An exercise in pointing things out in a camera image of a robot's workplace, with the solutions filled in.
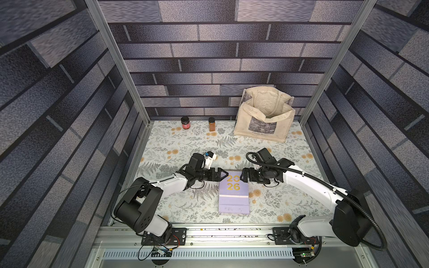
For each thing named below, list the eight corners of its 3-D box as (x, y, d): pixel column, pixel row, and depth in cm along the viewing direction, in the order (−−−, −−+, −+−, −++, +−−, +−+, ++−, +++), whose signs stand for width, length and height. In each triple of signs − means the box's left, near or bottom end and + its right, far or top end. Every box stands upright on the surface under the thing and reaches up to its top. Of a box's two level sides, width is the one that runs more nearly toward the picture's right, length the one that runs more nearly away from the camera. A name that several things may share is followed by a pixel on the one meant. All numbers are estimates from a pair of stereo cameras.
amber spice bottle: (208, 131, 115) (208, 123, 109) (209, 125, 119) (208, 116, 113) (215, 131, 115) (215, 123, 109) (215, 125, 119) (215, 116, 113)
